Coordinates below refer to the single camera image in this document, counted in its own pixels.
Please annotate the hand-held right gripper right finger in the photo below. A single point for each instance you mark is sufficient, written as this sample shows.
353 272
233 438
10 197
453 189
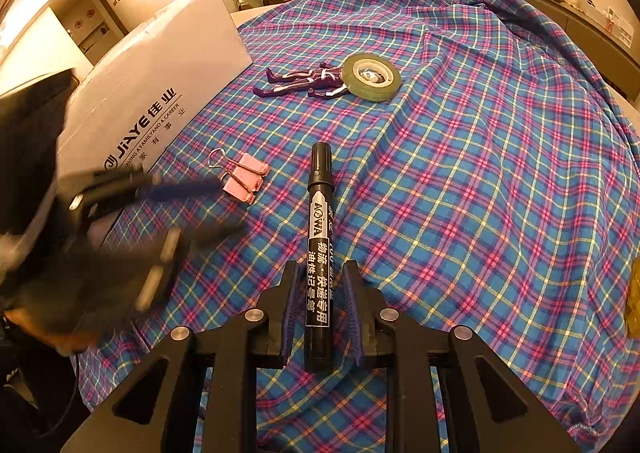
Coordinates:
350 308

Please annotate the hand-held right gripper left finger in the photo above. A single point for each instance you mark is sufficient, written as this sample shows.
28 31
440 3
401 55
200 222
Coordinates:
294 305

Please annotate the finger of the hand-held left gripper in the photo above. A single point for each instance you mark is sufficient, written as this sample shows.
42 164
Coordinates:
210 233
185 188

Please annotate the pink binder clip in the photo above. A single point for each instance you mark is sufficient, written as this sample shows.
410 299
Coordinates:
242 185
252 166

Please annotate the black marker pen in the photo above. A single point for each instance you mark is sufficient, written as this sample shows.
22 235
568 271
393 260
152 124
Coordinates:
317 243

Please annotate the white cardboard box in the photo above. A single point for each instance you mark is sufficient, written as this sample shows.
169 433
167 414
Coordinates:
150 63

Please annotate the purple toy figure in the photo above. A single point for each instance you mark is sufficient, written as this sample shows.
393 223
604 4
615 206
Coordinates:
305 78

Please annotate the blue plaid cloth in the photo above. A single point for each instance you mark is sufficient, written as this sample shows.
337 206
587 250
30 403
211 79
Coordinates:
475 183

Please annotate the clear tape roll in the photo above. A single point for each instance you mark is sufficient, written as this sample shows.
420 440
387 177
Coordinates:
348 80

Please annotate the amber glass jar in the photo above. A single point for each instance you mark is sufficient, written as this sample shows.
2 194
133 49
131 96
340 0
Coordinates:
635 293

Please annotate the white organiser box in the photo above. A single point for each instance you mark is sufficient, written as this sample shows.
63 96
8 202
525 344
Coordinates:
607 18

